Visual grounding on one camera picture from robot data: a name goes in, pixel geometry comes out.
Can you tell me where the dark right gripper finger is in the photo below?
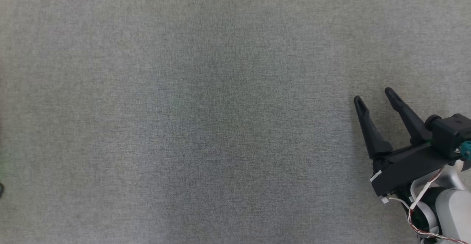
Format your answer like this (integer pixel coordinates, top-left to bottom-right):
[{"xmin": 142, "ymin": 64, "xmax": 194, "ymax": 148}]
[
  {"xmin": 385, "ymin": 87, "xmax": 432, "ymax": 145},
  {"xmin": 354, "ymin": 95, "xmax": 394, "ymax": 160}
]

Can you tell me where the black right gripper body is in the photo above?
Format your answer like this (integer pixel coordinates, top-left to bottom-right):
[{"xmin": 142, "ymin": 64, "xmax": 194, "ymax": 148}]
[{"xmin": 369, "ymin": 142, "xmax": 460, "ymax": 198}]

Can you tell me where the grey fabric sofa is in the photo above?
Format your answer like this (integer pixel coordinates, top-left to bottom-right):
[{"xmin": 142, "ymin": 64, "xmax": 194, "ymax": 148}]
[{"xmin": 0, "ymin": 0, "xmax": 471, "ymax": 244}]

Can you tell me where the teal cable connector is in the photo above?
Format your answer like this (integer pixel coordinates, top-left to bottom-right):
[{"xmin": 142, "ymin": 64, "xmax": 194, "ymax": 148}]
[{"xmin": 457, "ymin": 140, "xmax": 471, "ymax": 162}]

